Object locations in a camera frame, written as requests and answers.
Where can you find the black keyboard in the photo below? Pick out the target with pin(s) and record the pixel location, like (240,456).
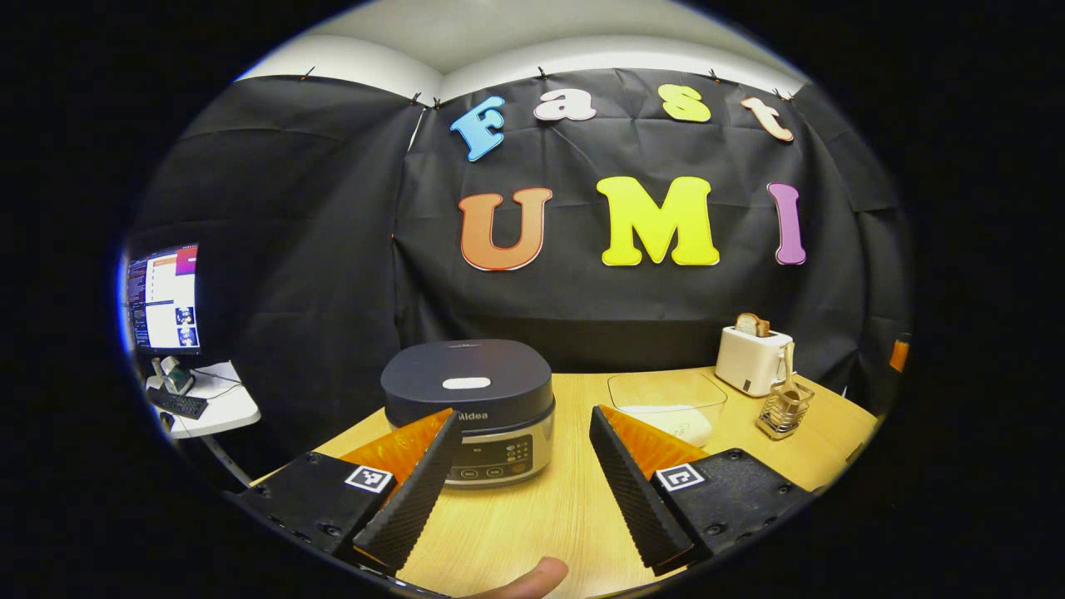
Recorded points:
(179,403)

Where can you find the white side table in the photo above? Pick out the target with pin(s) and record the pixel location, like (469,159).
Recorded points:
(225,408)

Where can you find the black and silver rice cooker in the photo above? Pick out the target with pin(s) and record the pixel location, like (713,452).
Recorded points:
(466,366)

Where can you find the white toaster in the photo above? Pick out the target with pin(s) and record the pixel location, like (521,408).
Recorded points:
(749,362)

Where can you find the white rice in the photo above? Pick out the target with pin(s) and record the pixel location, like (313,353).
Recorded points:
(682,424)

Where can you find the small grey desk device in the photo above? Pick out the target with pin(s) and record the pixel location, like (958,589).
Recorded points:
(175,378)

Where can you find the bread slice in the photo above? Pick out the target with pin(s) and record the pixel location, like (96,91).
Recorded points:
(751,324)

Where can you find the wooden spoon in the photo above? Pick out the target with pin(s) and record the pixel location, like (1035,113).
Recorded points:
(788,399)

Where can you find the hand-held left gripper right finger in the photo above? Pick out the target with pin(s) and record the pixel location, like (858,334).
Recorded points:
(634,499)

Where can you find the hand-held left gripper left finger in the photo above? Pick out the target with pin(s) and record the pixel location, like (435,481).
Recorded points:
(416,499)

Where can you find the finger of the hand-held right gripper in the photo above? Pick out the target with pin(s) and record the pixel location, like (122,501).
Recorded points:
(899,353)

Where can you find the computer monitor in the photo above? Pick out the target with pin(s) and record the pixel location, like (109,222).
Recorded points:
(166,299)

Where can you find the clear plastic container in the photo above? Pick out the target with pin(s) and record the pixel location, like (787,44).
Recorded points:
(666,387)

